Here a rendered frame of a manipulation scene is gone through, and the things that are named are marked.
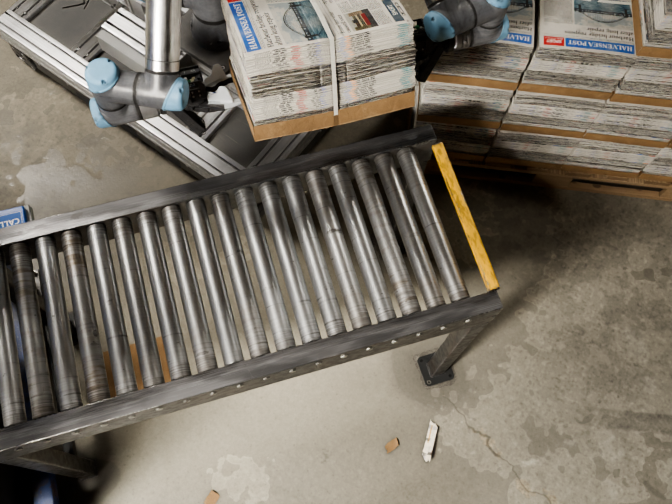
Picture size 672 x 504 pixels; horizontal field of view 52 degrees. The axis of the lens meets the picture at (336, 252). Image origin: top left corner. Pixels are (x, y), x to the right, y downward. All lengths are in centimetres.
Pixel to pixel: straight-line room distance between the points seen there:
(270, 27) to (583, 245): 169
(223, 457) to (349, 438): 43
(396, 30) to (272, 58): 27
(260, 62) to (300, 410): 136
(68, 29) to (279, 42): 164
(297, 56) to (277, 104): 12
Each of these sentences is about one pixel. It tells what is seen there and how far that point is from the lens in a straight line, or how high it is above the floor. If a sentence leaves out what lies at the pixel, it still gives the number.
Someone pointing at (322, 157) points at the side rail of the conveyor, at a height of 80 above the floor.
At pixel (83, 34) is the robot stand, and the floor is 21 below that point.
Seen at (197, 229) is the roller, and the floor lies 80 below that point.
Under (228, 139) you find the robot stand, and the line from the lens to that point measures 262.
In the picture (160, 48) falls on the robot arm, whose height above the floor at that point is 120.
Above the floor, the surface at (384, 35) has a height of 126.
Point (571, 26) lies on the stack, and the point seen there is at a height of 83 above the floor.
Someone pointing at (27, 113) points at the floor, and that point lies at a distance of 312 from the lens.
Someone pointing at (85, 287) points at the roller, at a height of 79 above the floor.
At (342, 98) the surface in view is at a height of 113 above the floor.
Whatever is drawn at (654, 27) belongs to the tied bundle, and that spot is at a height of 94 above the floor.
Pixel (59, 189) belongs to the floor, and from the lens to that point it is 290.
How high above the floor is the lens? 245
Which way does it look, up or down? 69 degrees down
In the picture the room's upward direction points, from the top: 5 degrees clockwise
